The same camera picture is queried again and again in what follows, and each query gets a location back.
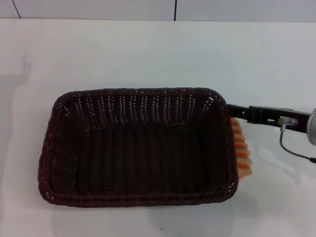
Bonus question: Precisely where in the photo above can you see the dark brown woven basket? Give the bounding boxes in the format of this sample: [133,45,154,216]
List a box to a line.
[37,86,239,207]

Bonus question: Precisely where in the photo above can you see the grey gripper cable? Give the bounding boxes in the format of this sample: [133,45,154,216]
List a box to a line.
[279,120,316,164]

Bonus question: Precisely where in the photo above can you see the orange striped bread roll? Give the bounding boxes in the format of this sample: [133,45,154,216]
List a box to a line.
[230,117,253,181]

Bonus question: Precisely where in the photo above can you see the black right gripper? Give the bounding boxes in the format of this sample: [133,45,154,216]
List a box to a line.
[227,104,311,135]

